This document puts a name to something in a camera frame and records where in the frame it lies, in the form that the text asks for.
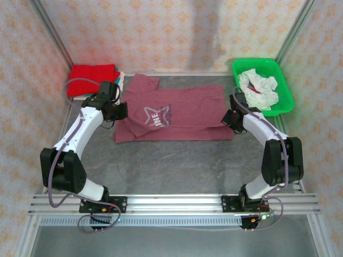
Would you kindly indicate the maroon printed t-shirt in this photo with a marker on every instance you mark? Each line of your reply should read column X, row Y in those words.
column 187, row 107

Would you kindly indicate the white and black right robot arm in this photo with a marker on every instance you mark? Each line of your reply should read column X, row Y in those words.
column 273, row 166

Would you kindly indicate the white folded t-shirt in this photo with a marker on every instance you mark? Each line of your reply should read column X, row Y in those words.
column 122, row 79

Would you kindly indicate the teal folded t-shirt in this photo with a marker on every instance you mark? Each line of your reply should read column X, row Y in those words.
column 117, row 75

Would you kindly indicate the red folded t-shirt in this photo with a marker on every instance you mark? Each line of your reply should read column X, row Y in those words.
column 85, row 71

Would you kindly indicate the white crumpled t-shirt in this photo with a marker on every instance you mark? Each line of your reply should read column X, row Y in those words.
column 260, row 91

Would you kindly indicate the green plastic basket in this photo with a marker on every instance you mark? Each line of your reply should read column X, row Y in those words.
column 286, row 91

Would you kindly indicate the small black controller board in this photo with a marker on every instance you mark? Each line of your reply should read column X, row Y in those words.
column 247, row 223
column 100, row 220

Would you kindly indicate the aluminium back rail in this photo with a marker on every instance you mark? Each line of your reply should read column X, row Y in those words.
column 187, row 74

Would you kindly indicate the aluminium frame post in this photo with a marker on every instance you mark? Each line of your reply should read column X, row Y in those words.
column 296, row 29
column 53, row 34

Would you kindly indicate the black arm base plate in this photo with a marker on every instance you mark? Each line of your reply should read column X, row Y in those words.
column 122, row 204
column 227, row 204

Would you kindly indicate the aluminium mounting rail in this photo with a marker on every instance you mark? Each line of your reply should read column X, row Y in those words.
column 174, row 203

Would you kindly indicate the aluminium frame leg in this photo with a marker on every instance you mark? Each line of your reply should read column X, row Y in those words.
column 320, row 238
column 25, row 238

